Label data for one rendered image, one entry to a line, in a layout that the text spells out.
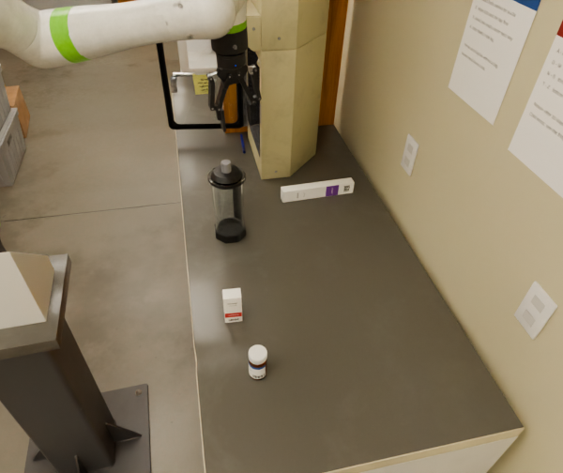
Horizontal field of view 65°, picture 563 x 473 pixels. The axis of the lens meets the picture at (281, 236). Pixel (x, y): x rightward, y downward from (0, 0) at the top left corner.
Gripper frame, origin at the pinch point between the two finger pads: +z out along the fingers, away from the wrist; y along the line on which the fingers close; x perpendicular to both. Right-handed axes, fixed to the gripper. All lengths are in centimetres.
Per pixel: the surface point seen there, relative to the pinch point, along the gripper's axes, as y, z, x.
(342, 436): 5, 27, 83
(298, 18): -25.9, -17.8, -16.2
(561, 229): -43, -10, 73
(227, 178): 7.8, 9.3, 13.8
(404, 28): -56, -14, -5
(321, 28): -37.5, -9.6, -24.3
